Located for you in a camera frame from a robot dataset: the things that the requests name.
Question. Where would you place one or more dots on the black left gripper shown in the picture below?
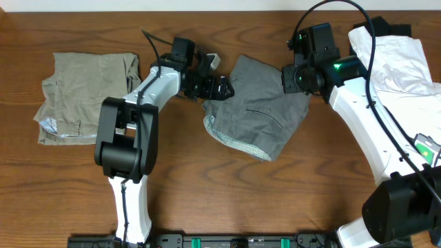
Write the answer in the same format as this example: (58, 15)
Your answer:
(213, 89)

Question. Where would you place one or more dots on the grey shorts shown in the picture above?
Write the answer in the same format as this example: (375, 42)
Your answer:
(260, 118)

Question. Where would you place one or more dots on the folded khaki shorts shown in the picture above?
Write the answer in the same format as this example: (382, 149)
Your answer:
(75, 92)

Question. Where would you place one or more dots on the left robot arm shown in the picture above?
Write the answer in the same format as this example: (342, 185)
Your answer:
(127, 136)

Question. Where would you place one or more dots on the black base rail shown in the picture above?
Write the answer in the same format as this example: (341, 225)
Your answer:
(300, 240)

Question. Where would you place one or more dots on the white t-shirt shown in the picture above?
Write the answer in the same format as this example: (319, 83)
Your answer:
(403, 82)

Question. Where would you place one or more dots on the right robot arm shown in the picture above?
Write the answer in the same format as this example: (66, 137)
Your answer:
(406, 171)

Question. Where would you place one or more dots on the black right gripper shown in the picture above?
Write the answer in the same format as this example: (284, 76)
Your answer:
(289, 86)

